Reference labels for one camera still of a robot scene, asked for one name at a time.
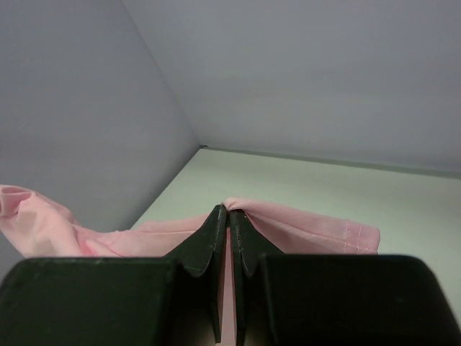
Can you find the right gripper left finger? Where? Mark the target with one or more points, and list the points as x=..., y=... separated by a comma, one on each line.
x=196, y=308

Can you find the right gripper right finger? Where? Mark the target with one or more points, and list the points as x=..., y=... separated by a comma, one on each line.
x=247, y=247

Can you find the pink t shirt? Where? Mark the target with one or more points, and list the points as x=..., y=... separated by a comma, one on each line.
x=76, y=286

